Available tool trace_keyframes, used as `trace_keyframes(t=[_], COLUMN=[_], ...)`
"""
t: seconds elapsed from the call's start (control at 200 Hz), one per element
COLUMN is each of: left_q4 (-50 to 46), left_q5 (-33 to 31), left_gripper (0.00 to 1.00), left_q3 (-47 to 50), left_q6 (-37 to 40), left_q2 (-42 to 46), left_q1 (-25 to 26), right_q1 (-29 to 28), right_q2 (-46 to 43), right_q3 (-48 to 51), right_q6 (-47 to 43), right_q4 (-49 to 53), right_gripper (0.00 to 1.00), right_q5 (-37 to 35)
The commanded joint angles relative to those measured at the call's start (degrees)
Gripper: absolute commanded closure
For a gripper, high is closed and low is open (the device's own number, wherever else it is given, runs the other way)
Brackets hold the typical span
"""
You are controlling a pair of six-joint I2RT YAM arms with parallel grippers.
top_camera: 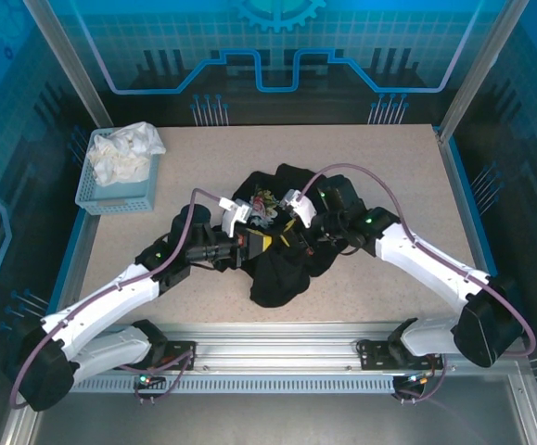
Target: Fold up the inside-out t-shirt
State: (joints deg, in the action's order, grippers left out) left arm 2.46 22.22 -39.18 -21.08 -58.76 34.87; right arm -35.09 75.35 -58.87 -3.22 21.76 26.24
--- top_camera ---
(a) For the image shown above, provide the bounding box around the blue and silver right table rail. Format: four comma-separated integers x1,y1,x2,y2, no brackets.
433,123,520,338

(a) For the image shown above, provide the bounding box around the crumpled white t-shirt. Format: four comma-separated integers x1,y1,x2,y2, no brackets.
86,121,167,187

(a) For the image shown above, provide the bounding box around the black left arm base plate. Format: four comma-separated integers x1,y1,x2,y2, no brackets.
163,340,198,372

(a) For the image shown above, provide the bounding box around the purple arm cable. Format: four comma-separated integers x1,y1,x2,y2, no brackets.
10,187,226,412
300,162,537,404

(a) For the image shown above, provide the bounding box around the blue and silver table rail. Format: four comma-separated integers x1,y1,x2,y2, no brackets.
47,128,123,325
433,123,520,338

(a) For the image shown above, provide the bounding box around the aluminium mounting beam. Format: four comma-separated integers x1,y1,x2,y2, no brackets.
31,321,527,372

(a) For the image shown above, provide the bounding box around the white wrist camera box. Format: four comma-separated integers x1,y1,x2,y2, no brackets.
219,197,254,233
280,187,318,229

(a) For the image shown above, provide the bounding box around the aluminium right frame post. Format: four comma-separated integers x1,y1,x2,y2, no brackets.
437,0,531,146

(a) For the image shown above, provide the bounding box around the slotted grey cable duct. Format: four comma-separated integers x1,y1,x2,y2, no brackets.
70,375,397,395

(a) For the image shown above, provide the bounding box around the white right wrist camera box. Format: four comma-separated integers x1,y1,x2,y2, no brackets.
280,187,318,229

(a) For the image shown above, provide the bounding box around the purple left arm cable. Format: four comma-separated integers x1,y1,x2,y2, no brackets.
10,187,226,412

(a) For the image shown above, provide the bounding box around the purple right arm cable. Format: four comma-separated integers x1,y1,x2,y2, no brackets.
300,162,537,404

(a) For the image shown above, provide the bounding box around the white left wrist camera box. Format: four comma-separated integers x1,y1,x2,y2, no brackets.
219,197,254,233

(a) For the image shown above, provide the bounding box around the black t-shirt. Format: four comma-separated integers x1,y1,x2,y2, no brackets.
230,161,343,310

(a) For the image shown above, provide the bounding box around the blue and silver left table rail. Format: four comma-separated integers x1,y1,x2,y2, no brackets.
47,128,123,325

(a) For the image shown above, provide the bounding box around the aluminium left frame post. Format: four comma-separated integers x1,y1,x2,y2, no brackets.
20,0,123,143

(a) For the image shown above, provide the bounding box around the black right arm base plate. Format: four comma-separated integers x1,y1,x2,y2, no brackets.
358,340,393,372

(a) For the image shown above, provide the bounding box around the light blue plastic basket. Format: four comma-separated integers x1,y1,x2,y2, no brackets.
73,128,162,217

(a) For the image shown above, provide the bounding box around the aluminium frame post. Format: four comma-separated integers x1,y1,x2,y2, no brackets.
437,0,531,146
20,0,123,143

